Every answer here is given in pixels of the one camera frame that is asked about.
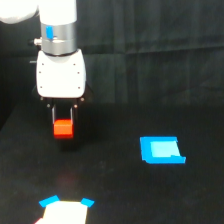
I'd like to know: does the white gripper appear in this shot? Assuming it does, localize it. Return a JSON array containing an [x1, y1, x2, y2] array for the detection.
[[36, 49, 93, 133]]

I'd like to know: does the red hexagonal block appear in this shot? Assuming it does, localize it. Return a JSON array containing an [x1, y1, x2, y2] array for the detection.
[[53, 119, 74, 138]]

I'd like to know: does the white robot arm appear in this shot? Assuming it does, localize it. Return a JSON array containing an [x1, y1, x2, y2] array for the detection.
[[0, 0, 87, 138]]

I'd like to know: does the right blue tape piece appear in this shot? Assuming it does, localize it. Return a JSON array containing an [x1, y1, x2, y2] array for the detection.
[[81, 198, 94, 207]]

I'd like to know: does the blue tape piece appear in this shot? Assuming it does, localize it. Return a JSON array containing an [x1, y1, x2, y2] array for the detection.
[[81, 198, 94, 207], [39, 195, 59, 208]]

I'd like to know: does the left blue tape piece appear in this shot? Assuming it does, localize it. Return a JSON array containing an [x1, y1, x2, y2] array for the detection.
[[39, 195, 59, 208]]

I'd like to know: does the black backdrop curtain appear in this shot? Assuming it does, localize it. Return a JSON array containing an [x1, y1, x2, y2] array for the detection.
[[0, 0, 224, 124]]

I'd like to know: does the white paper sheet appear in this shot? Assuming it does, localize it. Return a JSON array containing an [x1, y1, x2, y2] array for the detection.
[[34, 201, 88, 224]]

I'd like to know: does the blue taped square marker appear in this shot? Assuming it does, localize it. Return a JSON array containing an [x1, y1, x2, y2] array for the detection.
[[140, 136, 186, 164]]

